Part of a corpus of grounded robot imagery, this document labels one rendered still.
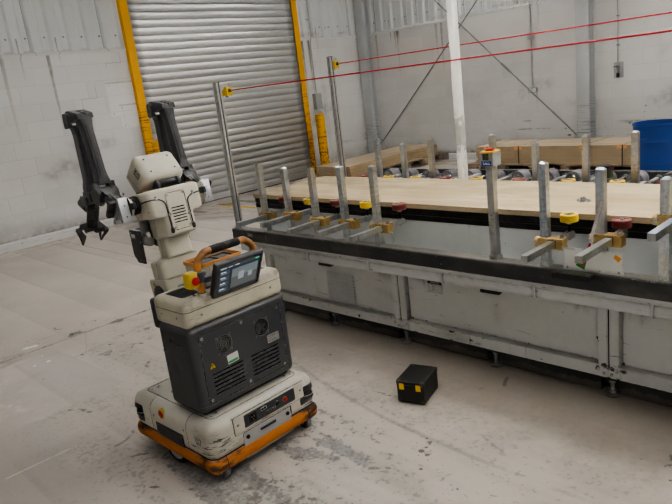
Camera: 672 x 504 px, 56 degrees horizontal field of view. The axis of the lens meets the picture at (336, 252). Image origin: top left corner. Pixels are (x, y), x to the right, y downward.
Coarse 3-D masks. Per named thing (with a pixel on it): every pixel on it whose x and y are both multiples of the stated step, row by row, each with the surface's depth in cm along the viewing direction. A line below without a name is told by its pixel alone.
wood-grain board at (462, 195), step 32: (320, 192) 431; (352, 192) 416; (384, 192) 401; (416, 192) 388; (448, 192) 376; (480, 192) 364; (512, 192) 353; (576, 192) 333; (608, 192) 324; (640, 192) 315
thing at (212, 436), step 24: (168, 384) 311; (264, 384) 298; (288, 384) 297; (144, 408) 302; (168, 408) 288; (240, 408) 279; (288, 408) 296; (312, 408) 307; (144, 432) 308; (168, 432) 289; (192, 432) 273; (216, 432) 267; (264, 432) 287; (288, 432) 297; (192, 456) 279; (216, 456) 269; (240, 456) 277
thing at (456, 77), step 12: (456, 0) 393; (456, 12) 394; (456, 24) 395; (456, 36) 396; (456, 48) 398; (456, 72) 401; (456, 84) 403; (456, 96) 406; (456, 108) 408; (456, 120) 410; (456, 132) 413; (456, 144) 415
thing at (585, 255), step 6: (600, 240) 257; (606, 240) 256; (594, 246) 251; (600, 246) 251; (606, 246) 255; (582, 252) 245; (588, 252) 244; (594, 252) 248; (576, 258) 242; (582, 258) 241; (588, 258) 244
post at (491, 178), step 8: (488, 168) 292; (488, 176) 293; (496, 176) 294; (488, 184) 294; (496, 184) 295; (488, 192) 295; (496, 192) 295; (488, 200) 296; (496, 200) 296; (488, 208) 298; (496, 208) 297; (488, 216) 299; (496, 216) 298; (496, 224) 298; (496, 232) 299; (496, 240) 300; (496, 248) 300; (496, 256) 301
